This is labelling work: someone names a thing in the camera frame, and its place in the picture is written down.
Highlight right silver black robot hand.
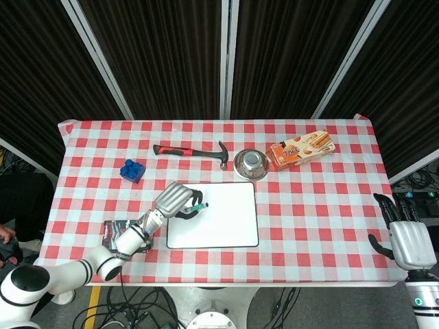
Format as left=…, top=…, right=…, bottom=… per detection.
left=367, top=192, right=438, bottom=272

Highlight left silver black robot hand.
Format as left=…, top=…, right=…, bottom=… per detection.
left=153, top=182, right=207, bottom=221

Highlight white board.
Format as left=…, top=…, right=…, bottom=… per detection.
left=166, top=182, right=260, bottom=249

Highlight black power strip blue numbers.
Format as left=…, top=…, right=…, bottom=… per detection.
left=394, top=190, right=439, bottom=217

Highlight red black claw hammer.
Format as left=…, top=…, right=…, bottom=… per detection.
left=152, top=140, right=230, bottom=170

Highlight blue toy building brick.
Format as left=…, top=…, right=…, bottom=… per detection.
left=119, top=158, right=146, bottom=183

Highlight upturned stainless steel bowl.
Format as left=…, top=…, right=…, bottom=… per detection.
left=233, top=148, right=269, bottom=180

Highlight red white checked tablecloth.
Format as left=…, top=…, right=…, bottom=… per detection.
left=34, top=114, right=406, bottom=287

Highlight orange biscuit box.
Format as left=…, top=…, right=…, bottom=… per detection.
left=266, top=129, right=336, bottom=172

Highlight dark pleated curtain panel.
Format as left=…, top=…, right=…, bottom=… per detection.
left=78, top=0, right=224, bottom=120
left=231, top=0, right=377, bottom=119
left=0, top=0, right=130, bottom=176
left=324, top=0, right=439, bottom=180

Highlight white round table foot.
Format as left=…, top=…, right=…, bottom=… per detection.
left=51, top=289, right=75, bottom=306

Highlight person in black clothes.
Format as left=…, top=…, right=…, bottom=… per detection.
left=0, top=173, right=56, bottom=265

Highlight white partition rail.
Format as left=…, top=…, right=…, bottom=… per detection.
left=388, top=158, right=439, bottom=185
left=0, top=137, right=58, bottom=182

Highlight black floor cable tangle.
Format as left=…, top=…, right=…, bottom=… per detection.
left=72, top=286, right=181, bottom=329

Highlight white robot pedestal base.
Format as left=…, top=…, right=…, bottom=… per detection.
left=161, top=286, right=262, bottom=329

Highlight black cable with inline box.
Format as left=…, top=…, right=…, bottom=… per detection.
left=269, top=287, right=298, bottom=324

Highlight white partition post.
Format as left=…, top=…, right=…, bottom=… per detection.
left=219, top=0, right=239, bottom=120
left=311, top=0, right=392, bottom=119
left=60, top=0, right=135, bottom=120

